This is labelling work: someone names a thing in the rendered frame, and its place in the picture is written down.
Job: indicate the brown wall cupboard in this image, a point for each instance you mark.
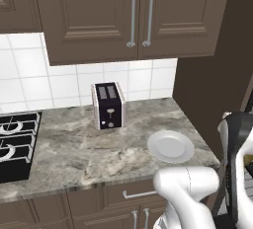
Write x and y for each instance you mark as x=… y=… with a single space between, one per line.
x=16 y=6

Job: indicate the black gas hob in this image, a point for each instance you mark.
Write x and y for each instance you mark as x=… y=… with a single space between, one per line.
x=16 y=160

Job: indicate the brown base cupboard run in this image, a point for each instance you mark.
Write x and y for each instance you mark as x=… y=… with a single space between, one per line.
x=33 y=214

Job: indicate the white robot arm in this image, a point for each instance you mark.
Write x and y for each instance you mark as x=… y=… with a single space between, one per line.
x=184 y=187

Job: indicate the black and silver toaster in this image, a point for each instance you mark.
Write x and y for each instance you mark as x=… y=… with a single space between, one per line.
x=110 y=114

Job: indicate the white round plate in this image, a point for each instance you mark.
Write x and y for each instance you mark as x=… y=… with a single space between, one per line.
x=170 y=146

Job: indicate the brown base cupboard door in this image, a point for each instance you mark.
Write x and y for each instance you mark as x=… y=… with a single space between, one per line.
x=105 y=219
x=156 y=213

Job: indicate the brown wall cupboard door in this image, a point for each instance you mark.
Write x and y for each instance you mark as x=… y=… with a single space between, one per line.
x=85 y=15
x=187 y=9

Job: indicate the brown drawer front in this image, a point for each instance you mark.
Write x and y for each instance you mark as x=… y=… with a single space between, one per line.
x=113 y=193

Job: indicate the brown tall oven housing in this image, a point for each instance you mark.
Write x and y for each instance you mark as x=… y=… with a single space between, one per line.
x=210 y=75

